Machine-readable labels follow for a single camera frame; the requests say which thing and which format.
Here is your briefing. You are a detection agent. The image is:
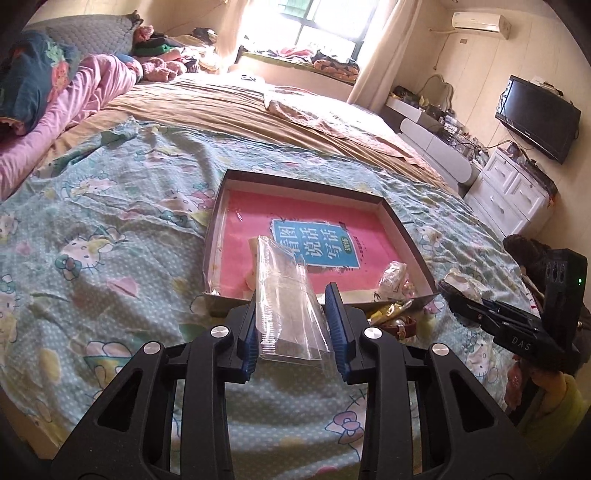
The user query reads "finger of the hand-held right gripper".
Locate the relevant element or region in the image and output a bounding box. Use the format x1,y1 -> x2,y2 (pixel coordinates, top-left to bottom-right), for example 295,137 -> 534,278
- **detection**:
438,282 -> 509,335
480,300 -> 546,326

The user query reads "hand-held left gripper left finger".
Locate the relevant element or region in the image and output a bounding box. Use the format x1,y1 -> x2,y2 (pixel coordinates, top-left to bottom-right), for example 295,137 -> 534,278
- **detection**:
51,291 -> 257,480

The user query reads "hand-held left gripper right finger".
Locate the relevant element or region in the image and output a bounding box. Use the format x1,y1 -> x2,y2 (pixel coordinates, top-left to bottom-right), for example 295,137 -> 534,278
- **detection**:
323,282 -> 541,480

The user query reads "white crinkled packet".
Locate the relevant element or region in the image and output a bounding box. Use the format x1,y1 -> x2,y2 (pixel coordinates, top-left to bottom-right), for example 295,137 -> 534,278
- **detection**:
438,268 -> 491,302

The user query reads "clear plastic bag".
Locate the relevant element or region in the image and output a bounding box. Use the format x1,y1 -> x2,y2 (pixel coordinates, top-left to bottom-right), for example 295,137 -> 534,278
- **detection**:
252,235 -> 334,370

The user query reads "brown leather strap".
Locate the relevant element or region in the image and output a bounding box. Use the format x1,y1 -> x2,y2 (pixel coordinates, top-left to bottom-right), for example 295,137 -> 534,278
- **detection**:
385,316 -> 419,341

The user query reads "shallow cardboard box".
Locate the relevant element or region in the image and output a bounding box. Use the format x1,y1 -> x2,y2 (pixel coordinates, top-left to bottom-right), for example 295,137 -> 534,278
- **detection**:
202,169 -> 438,318

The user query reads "person's right forearm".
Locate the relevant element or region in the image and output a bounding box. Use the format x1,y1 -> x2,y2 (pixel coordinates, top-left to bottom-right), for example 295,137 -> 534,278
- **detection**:
508,367 -> 588,459

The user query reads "gold foil wrapper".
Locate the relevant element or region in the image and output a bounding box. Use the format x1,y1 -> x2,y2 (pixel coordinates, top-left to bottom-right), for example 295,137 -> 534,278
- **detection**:
367,300 -> 414,325

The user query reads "dark brown furry cloth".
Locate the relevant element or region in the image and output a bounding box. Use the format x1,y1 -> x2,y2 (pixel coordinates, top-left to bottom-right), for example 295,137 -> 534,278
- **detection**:
502,234 -> 556,278

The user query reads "small wrapped candy packet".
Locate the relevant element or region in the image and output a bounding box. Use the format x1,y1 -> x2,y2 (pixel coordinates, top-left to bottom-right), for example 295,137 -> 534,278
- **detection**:
376,261 -> 417,304

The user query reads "white drawer cabinet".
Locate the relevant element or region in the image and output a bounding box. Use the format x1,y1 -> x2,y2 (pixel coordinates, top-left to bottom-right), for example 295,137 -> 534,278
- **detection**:
463,150 -> 556,237

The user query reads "pink book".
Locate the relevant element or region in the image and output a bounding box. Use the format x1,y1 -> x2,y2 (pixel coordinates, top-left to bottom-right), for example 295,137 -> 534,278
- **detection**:
217,189 -> 407,296

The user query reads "cartoon print bedsheet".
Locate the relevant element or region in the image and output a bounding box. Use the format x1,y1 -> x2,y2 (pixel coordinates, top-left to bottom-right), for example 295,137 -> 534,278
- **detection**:
0,115 -> 548,464

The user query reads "white rounded dresser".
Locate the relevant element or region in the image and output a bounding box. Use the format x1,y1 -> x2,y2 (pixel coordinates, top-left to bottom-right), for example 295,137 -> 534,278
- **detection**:
383,98 -> 482,186

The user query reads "black television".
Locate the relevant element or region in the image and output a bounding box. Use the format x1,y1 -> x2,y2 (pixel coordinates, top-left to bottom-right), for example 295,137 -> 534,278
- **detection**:
495,75 -> 583,165

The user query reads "group of cosmetics bottles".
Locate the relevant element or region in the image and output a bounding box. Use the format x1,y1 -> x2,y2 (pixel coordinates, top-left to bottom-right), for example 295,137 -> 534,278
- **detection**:
389,85 -> 490,158

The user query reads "pink floral cloth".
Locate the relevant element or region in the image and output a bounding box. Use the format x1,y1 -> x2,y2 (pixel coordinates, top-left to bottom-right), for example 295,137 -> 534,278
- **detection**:
263,88 -> 419,163

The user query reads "scalloped vanity mirror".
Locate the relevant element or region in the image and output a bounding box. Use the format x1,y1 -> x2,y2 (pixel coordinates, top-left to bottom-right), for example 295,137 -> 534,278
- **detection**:
424,74 -> 456,108

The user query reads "tan blanket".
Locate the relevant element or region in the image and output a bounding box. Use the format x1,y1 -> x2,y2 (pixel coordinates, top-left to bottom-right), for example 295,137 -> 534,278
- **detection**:
46,74 -> 465,197

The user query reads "clothes heap on windowsill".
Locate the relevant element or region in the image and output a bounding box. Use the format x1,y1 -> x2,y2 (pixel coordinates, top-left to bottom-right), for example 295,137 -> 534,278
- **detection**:
276,45 -> 362,85

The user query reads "cream curtain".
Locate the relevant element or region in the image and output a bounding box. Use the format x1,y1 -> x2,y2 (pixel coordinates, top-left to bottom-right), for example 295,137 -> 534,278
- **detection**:
216,0 -> 260,62
346,0 -> 417,110

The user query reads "white air conditioner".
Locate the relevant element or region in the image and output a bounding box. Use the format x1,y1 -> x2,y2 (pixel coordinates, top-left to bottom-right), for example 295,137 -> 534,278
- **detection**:
450,11 -> 512,41

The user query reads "pink plush toy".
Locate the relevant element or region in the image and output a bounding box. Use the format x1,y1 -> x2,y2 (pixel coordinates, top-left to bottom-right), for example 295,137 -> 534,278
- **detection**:
140,58 -> 188,85

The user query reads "pink quilt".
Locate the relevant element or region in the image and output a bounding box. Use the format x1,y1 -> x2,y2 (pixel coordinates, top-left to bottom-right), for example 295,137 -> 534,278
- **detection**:
0,53 -> 145,200

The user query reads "window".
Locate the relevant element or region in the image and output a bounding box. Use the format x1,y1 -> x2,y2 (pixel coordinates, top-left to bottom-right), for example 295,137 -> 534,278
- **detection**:
272,0 -> 376,62

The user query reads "pile of clothes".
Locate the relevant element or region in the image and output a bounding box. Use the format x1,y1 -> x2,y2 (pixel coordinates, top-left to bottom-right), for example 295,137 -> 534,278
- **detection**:
131,25 -> 223,75

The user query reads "blue floral pillow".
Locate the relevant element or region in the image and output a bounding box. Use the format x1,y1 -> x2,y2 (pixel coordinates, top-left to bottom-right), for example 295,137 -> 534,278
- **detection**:
0,30 -> 82,136

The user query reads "grey quilted headboard cushion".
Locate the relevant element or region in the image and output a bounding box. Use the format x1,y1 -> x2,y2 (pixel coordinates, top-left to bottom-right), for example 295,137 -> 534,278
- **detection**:
23,11 -> 145,59

